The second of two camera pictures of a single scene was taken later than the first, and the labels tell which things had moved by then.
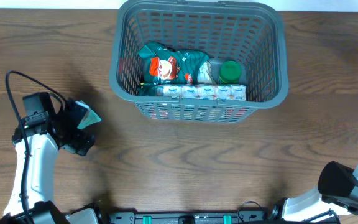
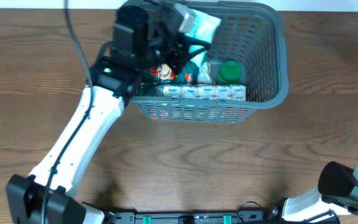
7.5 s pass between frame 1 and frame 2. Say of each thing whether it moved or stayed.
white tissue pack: stayed
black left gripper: moved
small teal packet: moved
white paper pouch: stayed
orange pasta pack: stayed
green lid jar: stayed
